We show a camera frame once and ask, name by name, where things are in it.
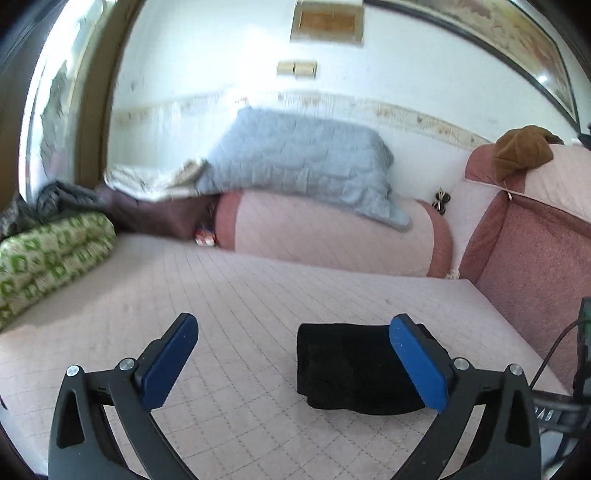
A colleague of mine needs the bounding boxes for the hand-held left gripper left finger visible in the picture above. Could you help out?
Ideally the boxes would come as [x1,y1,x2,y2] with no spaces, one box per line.
[48,313,200,480]

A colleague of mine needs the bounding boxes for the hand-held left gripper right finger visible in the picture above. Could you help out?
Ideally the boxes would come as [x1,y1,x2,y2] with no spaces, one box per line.
[389,314,542,480]

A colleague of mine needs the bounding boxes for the black pants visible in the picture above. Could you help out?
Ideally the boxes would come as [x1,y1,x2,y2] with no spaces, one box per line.
[296,323,437,414]

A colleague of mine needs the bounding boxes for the pale pink quilted seat cover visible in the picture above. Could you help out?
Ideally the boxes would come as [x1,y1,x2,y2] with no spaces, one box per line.
[0,231,571,480]

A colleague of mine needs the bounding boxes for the small colourful packet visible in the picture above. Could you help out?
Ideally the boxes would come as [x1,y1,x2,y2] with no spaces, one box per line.
[194,222,218,247]

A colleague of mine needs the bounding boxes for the dark brown blanket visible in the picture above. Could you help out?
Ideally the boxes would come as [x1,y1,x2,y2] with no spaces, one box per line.
[99,185,220,241]

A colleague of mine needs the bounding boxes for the green patterned folded blanket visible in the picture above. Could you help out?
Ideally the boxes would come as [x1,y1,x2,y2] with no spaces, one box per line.
[0,212,118,330]

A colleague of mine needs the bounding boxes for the pink bolster cushion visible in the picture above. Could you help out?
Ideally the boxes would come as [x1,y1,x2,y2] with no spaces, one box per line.
[215,189,454,278]

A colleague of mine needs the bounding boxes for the white crumpled cloth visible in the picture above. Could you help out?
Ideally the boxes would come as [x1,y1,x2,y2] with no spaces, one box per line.
[104,159,208,201]

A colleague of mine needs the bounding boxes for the dark grey cloth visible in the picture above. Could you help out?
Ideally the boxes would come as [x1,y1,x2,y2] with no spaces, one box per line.
[0,181,105,236]

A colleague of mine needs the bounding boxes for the brown cloth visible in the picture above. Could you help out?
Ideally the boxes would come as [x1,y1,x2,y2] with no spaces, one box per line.
[492,124,564,183]

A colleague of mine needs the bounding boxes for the grey quilted blanket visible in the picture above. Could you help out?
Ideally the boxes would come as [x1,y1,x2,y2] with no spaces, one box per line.
[196,107,411,232]

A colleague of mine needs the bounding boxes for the black cable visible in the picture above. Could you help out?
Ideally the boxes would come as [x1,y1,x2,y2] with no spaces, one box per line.
[529,320,583,391]

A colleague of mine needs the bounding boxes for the wooden window frame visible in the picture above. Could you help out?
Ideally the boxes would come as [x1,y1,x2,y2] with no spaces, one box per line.
[18,0,148,204]

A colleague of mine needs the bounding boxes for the large framed wall picture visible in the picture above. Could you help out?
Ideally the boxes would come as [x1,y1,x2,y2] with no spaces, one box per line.
[365,0,583,125]

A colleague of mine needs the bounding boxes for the wooden wall niche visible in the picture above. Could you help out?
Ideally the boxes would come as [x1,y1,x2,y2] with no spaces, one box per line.
[290,0,365,47]

